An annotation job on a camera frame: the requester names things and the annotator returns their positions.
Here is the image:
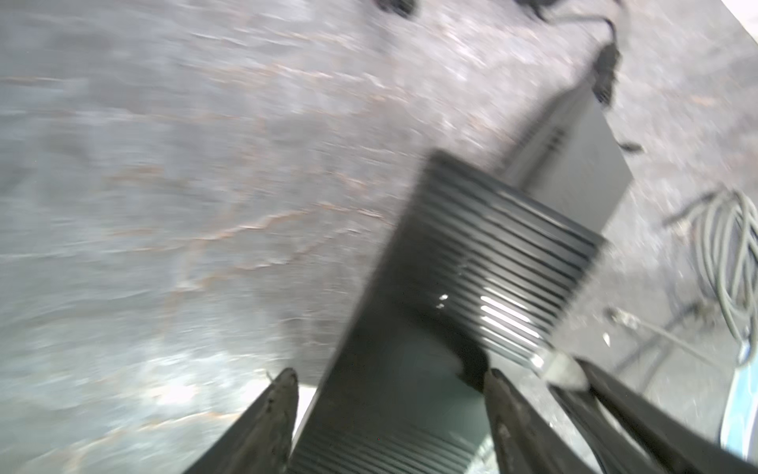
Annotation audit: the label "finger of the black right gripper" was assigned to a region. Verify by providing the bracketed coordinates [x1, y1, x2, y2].
[548, 384, 668, 473]
[578, 359, 757, 474]

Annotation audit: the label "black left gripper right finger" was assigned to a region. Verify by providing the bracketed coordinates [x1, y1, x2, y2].
[484, 369, 593, 474]

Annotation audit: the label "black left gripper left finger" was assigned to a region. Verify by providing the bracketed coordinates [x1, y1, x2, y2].
[185, 369, 299, 474]

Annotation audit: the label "slim ribbed black switch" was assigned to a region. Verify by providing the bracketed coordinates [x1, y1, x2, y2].
[288, 150, 605, 473]

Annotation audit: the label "blue face mask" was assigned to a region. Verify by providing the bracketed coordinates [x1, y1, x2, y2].
[719, 344, 757, 460]

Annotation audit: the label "coiled grey ethernet cable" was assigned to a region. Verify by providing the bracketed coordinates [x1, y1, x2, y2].
[659, 186, 758, 345]

